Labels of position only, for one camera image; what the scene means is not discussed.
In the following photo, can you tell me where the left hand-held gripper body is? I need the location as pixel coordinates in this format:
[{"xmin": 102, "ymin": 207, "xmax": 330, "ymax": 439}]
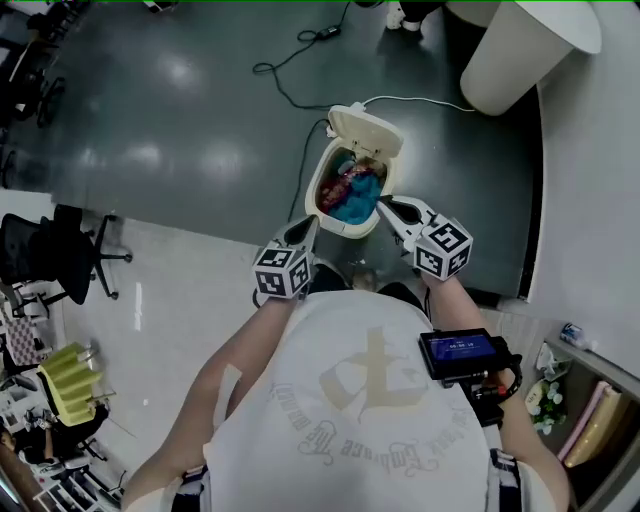
[{"xmin": 252, "ymin": 239, "xmax": 315, "ymax": 302}]

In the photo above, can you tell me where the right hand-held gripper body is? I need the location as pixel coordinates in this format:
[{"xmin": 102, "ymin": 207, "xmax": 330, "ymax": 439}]
[{"xmin": 402, "ymin": 212, "xmax": 474, "ymax": 280}]

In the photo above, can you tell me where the white lidded waste bin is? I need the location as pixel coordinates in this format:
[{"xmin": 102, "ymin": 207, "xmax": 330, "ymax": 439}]
[{"xmin": 303, "ymin": 101, "xmax": 405, "ymax": 240}]

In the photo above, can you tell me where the person's right forearm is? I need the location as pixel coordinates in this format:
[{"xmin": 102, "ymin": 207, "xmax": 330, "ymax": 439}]
[{"xmin": 422, "ymin": 273, "xmax": 572, "ymax": 512}]

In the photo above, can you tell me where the person's left forearm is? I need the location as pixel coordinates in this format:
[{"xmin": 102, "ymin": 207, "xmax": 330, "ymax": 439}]
[{"xmin": 121, "ymin": 293, "xmax": 297, "ymax": 512}]

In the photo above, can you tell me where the blue crumpled trash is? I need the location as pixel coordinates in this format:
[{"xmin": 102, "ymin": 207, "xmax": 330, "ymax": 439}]
[{"xmin": 327, "ymin": 172, "xmax": 385, "ymax": 227}]

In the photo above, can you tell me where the person's shoe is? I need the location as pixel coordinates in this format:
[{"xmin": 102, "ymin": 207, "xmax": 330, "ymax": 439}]
[{"xmin": 349, "ymin": 269, "xmax": 380, "ymax": 293}]

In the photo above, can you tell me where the black monitor rig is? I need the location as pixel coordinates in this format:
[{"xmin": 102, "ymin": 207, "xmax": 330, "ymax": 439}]
[{"xmin": 417, "ymin": 327, "xmax": 525, "ymax": 428}]

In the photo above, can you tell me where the person's white t-shirt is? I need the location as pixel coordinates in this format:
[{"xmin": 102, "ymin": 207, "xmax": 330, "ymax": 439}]
[{"xmin": 202, "ymin": 288, "xmax": 494, "ymax": 512}]

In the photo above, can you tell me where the blue and white packet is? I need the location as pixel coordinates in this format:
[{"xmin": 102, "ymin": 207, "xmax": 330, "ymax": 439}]
[{"xmin": 558, "ymin": 322, "xmax": 600, "ymax": 352}]

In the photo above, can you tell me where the white curved counter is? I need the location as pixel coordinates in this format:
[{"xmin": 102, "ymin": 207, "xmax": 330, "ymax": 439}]
[{"xmin": 444, "ymin": 0, "xmax": 603, "ymax": 117}]

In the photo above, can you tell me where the white flower bunch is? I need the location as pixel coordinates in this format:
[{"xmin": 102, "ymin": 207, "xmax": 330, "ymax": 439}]
[{"xmin": 524, "ymin": 378, "xmax": 569, "ymax": 436}]

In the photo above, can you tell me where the grey shelf unit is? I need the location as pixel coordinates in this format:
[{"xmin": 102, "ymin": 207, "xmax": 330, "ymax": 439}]
[{"xmin": 532, "ymin": 333, "xmax": 640, "ymax": 512}]

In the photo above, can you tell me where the black mesh office chair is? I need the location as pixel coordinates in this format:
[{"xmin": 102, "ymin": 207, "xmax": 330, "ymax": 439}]
[{"xmin": 0, "ymin": 203, "xmax": 135, "ymax": 320}]

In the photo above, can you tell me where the pink book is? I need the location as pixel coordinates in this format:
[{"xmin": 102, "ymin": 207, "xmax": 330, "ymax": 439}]
[{"xmin": 556, "ymin": 379, "xmax": 614, "ymax": 463}]

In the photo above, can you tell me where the gold book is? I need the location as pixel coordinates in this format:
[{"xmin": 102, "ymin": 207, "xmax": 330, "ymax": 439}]
[{"xmin": 563, "ymin": 387, "xmax": 634, "ymax": 470}]

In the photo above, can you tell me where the thin black floor cable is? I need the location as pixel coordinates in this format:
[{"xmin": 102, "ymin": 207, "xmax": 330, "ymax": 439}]
[{"xmin": 287, "ymin": 117, "xmax": 332, "ymax": 222}]

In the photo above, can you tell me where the white floor cable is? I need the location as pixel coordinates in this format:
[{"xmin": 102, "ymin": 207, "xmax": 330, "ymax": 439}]
[{"xmin": 360, "ymin": 94, "xmax": 477, "ymax": 114}]

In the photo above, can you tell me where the black power cable with adapter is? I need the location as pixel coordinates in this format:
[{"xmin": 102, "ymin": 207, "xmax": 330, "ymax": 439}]
[{"xmin": 252, "ymin": 0, "xmax": 354, "ymax": 112}]

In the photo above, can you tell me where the striped shoulder strap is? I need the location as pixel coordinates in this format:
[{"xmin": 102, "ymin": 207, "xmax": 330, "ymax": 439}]
[
  {"xmin": 172, "ymin": 463, "xmax": 212, "ymax": 512},
  {"xmin": 488, "ymin": 447, "xmax": 525, "ymax": 512}
]

